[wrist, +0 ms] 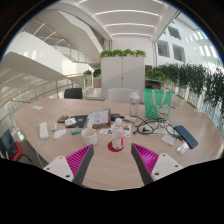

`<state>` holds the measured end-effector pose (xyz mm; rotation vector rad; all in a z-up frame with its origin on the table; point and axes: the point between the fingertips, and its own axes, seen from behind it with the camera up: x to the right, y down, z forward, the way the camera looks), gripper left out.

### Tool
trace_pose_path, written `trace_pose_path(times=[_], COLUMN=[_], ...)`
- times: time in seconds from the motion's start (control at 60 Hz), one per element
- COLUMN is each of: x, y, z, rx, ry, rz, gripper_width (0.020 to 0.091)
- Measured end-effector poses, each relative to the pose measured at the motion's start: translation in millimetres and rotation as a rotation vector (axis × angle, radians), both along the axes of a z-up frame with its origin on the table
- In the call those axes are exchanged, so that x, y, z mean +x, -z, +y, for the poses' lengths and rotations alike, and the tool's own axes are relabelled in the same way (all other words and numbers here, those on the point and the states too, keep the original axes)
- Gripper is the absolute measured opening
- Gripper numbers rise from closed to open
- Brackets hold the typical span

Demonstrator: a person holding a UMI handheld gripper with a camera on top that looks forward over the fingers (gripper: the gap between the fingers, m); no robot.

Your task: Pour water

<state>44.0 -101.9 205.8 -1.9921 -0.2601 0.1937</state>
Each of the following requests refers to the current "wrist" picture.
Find green cat-print tote bag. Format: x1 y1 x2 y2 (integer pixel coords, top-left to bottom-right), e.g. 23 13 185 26
143 88 174 121

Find white power strip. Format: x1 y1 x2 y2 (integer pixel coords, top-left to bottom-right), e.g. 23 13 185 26
39 121 50 140

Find small blue-green packet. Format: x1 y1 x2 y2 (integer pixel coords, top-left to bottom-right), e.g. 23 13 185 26
70 128 83 136

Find white storage cabinet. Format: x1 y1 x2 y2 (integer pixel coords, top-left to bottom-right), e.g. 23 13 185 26
100 55 146 99

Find black power adapter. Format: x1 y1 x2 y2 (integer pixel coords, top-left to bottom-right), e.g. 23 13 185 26
110 113 125 122

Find tangled black cables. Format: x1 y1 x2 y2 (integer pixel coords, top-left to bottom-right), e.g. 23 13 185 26
124 114 176 136

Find clear white-lidded shaker bottle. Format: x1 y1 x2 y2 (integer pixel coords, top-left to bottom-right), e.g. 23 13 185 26
128 89 141 118

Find white computer mouse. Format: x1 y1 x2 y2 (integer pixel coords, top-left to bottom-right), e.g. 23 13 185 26
52 128 67 140

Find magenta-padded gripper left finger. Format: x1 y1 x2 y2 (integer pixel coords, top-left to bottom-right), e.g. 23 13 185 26
43 143 95 187

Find white power adapter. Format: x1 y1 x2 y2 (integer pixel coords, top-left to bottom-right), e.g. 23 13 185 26
123 115 138 123

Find black office chair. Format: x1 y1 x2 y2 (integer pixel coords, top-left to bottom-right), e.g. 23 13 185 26
63 87 83 100

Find red and black phone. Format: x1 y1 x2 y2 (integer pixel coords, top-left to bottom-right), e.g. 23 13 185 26
57 115 69 124

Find clear red-labelled water bottle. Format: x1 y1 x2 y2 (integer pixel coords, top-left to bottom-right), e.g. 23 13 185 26
111 117 125 151

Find colourful sticker sheet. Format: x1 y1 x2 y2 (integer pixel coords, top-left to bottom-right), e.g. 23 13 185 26
98 123 133 138

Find small potted green plants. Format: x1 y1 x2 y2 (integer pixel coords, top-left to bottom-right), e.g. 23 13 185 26
83 68 102 88

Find white printed card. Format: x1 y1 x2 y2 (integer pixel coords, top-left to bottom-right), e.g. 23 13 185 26
64 117 78 127

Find white paper packet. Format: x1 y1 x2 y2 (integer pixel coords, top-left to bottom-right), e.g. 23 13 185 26
176 142 190 154
161 133 177 147

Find open paper booklet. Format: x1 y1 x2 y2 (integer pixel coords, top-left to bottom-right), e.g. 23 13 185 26
84 108 112 130

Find black tablet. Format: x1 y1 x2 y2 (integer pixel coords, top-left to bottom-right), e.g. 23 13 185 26
65 114 89 129

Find black and red chair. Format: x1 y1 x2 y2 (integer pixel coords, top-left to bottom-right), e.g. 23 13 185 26
0 129 24 163

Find white grid-patterned cup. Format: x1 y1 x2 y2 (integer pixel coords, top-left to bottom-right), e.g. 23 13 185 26
80 127 99 147

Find white chair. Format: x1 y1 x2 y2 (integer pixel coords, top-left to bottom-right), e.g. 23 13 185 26
107 87 134 104

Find green leafy cabinet plants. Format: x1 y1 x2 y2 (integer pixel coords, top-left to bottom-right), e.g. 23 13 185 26
99 48 147 59

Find wood-topped glass railing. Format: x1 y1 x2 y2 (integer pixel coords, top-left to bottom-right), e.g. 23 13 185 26
0 73 86 111

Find ceiling light strips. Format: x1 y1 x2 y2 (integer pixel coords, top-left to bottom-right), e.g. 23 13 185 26
78 0 161 38

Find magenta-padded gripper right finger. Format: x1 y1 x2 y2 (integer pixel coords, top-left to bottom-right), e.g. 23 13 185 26
130 143 185 186

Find tall green plant hedge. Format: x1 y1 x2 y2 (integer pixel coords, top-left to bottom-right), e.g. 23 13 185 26
153 62 224 118

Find flat round red coaster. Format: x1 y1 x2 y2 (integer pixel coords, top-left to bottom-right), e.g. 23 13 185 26
107 139 125 153

